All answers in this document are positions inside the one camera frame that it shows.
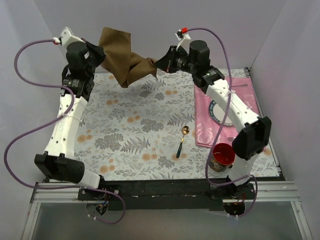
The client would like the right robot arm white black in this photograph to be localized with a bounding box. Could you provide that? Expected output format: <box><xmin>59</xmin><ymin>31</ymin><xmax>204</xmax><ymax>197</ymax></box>
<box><xmin>154</xmin><ymin>40</ymin><xmax>272</xmax><ymax>199</ymax></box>

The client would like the floral tablecloth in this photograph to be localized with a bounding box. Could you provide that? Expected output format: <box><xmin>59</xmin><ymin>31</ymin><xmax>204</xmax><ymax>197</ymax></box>
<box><xmin>56</xmin><ymin>69</ymin><xmax>280</xmax><ymax>181</ymax></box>

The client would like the gold spoon teal handle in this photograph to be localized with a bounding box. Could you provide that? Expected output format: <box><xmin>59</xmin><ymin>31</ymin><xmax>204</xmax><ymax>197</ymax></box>
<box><xmin>176</xmin><ymin>125</ymin><xmax>190</xmax><ymax>158</ymax></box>

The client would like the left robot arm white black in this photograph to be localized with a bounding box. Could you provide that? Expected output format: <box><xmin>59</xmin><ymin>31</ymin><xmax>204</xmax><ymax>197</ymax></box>
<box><xmin>34</xmin><ymin>39</ymin><xmax>107</xmax><ymax>200</ymax></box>

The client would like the brown cloth napkin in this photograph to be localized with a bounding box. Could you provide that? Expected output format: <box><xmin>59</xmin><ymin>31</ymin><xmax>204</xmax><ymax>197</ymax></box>
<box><xmin>98</xmin><ymin>27</ymin><xmax>157</xmax><ymax>88</ymax></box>

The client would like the red interior dark mug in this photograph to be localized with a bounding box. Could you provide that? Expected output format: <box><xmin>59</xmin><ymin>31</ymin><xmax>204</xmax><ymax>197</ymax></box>
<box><xmin>209</xmin><ymin>143</ymin><xmax>236</xmax><ymax>172</ymax></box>

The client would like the black base bar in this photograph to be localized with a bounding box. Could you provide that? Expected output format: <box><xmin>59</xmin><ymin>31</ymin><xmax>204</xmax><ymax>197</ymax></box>
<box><xmin>77</xmin><ymin>179</ymin><xmax>256</xmax><ymax>211</ymax></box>

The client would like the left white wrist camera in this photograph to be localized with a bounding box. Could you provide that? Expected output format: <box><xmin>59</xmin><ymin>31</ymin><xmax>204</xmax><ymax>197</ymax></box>
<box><xmin>52</xmin><ymin>27</ymin><xmax>85</xmax><ymax>48</ymax></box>

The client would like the silver fork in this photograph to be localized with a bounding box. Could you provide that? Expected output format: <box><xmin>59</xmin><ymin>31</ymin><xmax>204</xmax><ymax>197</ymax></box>
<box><xmin>227</xmin><ymin>137</ymin><xmax>236</xmax><ymax>142</ymax></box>

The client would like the purple cable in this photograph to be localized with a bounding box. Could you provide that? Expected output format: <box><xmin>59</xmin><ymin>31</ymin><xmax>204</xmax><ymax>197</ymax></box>
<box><xmin>186</xmin><ymin>26</ymin><xmax>258</xmax><ymax>218</ymax></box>
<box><xmin>4</xmin><ymin>37</ymin><xmax>126</xmax><ymax>225</ymax></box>

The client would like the silver spoon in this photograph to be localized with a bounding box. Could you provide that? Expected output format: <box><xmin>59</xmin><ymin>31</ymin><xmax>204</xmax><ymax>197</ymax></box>
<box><xmin>232</xmin><ymin>84</ymin><xmax>248</xmax><ymax>88</ymax></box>

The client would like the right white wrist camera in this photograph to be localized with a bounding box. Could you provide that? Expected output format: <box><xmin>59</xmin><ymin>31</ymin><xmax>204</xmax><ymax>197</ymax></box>
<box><xmin>175</xmin><ymin>27</ymin><xmax>192</xmax><ymax>50</ymax></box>

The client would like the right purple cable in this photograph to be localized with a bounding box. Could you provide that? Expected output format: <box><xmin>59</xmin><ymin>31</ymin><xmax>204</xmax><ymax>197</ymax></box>
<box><xmin>186</xmin><ymin>26</ymin><xmax>258</xmax><ymax>218</ymax></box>

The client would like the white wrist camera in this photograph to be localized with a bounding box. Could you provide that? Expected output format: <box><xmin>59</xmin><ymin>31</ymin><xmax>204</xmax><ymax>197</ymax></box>
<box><xmin>52</xmin><ymin>27</ymin><xmax>85</xmax><ymax>48</ymax></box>
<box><xmin>175</xmin><ymin>27</ymin><xmax>192</xmax><ymax>50</ymax></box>

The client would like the white plate dark rim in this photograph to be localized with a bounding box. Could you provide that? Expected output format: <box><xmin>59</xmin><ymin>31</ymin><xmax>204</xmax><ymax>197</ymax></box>
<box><xmin>208</xmin><ymin>100</ymin><xmax>234</xmax><ymax>128</ymax></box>

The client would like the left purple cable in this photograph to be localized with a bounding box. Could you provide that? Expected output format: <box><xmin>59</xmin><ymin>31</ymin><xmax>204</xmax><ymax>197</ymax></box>
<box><xmin>4</xmin><ymin>37</ymin><xmax>126</xmax><ymax>225</ymax></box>

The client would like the pink satin cloth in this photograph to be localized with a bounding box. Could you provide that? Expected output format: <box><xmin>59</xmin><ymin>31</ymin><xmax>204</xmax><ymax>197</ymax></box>
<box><xmin>194</xmin><ymin>77</ymin><xmax>260</xmax><ymax>148</ymax></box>

